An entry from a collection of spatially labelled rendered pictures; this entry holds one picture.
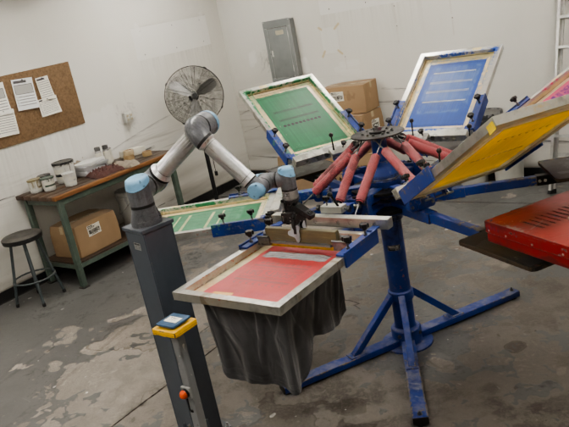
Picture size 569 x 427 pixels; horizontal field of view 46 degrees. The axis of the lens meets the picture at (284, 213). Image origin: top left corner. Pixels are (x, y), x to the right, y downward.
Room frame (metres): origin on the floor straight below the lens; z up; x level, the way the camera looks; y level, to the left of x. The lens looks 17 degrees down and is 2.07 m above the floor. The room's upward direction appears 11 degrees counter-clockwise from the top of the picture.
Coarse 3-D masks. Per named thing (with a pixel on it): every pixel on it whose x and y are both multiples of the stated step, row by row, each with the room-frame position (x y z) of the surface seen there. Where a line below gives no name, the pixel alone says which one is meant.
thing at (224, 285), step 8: (272, 248) 3.10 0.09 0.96; (280, 248) 3.07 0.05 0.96; (288, 248) 3.05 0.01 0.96; (296, 248) 3.03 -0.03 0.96; (304, 248) 3.01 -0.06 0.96; (248, 264) 2.94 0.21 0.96; (240, 272) 2.86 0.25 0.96; (224, 280) 2.80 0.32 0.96; (208, 288) 2.75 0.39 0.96; (216, 288) 2.73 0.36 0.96; (224, 288) 2.71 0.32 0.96; (232, 288) 2.69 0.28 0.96; (240, 288) 2.68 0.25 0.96; (248, 288) 2.66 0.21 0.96
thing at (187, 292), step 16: (352, 240) 2.99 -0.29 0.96; (240, 256) 3.01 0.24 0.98; (208, 272) 2.85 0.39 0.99; (320, 272) 2.60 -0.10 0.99; (192, 288) 2.75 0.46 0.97; (304, 288) 2.47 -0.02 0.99; (208, 304) 2.57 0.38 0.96; (224, 304) 2.51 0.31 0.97; (240, 304) 2.46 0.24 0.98; (256, 304) 2.41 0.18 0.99; (272, 304) 2.37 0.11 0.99; (288, 304) 2.38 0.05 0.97
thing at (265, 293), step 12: (312, 252) 2.93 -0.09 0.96; (324, 252) 2.90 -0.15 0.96; (336, 252) 2.87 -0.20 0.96; (312, 264) 2.79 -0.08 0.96; (324, 264) 2.76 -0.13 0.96; (300, 276) 2.68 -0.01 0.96; (252, 288) 2.65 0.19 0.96; (264, 288) 2.63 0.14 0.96; (276, 288) 2.60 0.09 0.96; (288, 288) 2.58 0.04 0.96; (264, 300) 2.51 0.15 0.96; (276, 300) 2.48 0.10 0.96
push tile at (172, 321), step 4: (168, 316) 2.50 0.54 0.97; (172, 316) 2.49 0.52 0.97; (176, 316) 2.48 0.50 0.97; (180, 316) 2.47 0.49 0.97; (184, 316) 2.47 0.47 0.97; (188, 316) 2.46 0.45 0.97; (164, 320) 2.46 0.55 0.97; (168, 320) 2.46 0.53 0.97; (172, 320) 2.45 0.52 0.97; (176, 320) 2.44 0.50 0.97; (180, 320) 2.43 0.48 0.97; (184, 320) 2.44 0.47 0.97; (156, 324) 2.45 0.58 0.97; (160, 324) 2.43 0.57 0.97; (164, 324) 2.42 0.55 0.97; (168, 324) 2.42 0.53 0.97; (172, 324) 2.41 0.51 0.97; (176, 324) 2.40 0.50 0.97; (172, 328) 2.39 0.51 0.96
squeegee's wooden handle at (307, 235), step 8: (272, 232) 3.08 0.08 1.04; (280, 232) 3.05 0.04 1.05; (304, 232) 2.96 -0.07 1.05; (312, 232) 2.93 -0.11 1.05; (320, 232) 2.90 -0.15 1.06; (328, 232) 2.88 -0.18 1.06; (336, 232) 2.86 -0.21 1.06; (272, 240) 3.08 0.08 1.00; (280, 240) 3.05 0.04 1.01; (288, 240) 3.02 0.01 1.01; (304, 240) 2.96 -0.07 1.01; (312, 240) 2.93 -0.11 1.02; (320, 240) 2.91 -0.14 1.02; (328, 240) 2.88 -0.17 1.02; (336, 240) 2.85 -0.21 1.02
